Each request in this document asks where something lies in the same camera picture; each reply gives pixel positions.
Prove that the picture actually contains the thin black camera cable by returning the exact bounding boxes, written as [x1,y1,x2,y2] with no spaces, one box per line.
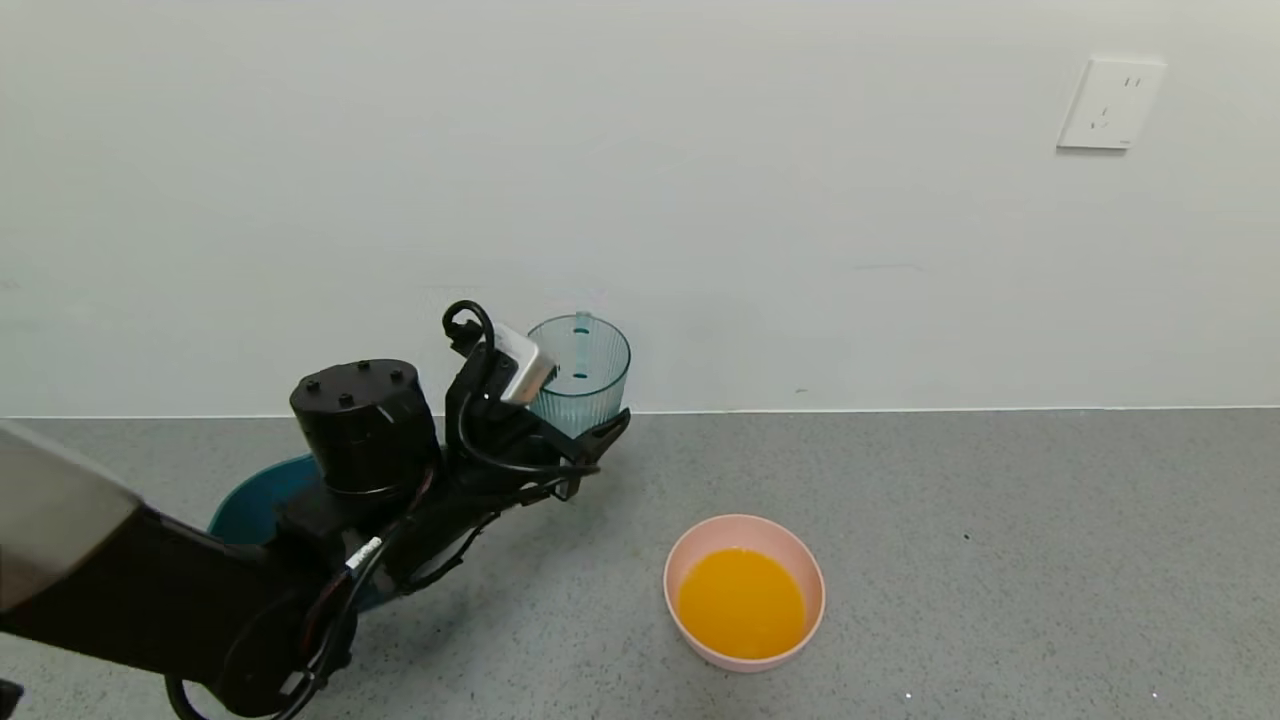
[165,300,601,720]

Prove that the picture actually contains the pink bowl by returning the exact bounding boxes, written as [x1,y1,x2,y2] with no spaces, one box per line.
[664,514,826,672]

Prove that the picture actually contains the orange juice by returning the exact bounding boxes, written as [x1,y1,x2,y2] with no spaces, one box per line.
[678,547,806,661]

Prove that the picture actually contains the clear ribbed plastic cup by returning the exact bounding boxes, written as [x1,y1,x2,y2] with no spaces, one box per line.
[527,312,632,440]

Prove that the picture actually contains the white wall socket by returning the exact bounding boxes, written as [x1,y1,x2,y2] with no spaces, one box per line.
[1057,57,1167,151]

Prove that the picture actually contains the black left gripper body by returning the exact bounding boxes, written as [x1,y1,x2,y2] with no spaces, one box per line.
[445,416,584,507]

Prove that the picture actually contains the teal plastic basin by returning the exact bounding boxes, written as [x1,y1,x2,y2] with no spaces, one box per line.
[208,453,403,614]

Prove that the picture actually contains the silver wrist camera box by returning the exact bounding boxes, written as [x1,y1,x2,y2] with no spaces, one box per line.
[493,323,558,407]

